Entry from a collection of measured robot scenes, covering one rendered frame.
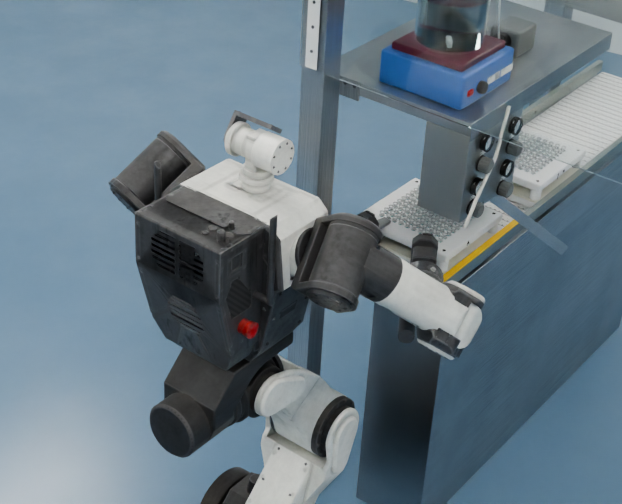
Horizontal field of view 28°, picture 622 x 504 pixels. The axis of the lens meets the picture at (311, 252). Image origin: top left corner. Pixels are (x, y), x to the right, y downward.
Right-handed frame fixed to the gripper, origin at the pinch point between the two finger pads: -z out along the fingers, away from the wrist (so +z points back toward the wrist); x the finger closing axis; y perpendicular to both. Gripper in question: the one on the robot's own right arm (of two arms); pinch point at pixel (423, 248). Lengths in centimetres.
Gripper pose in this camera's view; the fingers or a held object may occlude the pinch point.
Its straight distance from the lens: 276.1
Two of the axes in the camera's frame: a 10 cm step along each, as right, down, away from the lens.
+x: -0.3, 8.3, 5.6
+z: -1.0, 5.5, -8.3
